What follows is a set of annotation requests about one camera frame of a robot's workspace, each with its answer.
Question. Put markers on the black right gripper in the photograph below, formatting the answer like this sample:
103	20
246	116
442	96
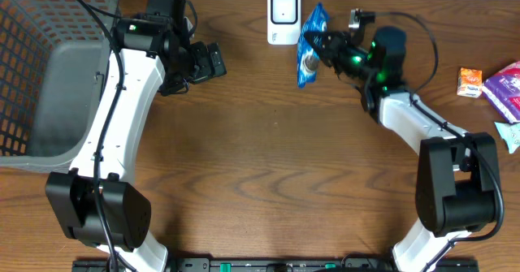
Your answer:
339	50

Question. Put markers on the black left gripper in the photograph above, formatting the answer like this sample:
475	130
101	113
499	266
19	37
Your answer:
199	65

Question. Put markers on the blue biscuit packet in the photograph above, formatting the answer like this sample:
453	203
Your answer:
307	58

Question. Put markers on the orange tissue packet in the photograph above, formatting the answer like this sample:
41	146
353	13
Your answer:
470	83

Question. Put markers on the purple Carefree pad pack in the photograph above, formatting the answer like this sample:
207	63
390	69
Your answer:
502	91

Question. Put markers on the mint green wipes packet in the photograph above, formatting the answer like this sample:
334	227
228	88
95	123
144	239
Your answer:
509	133

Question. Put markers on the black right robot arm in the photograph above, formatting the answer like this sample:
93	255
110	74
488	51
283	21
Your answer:
458	194

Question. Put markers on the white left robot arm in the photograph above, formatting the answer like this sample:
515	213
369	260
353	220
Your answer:
95	201

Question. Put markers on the white barcode scanner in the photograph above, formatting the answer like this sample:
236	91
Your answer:
283	22

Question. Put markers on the dark grey plastic basket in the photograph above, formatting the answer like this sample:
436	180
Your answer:
54	61

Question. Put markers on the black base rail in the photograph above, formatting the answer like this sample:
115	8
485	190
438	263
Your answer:
356	263

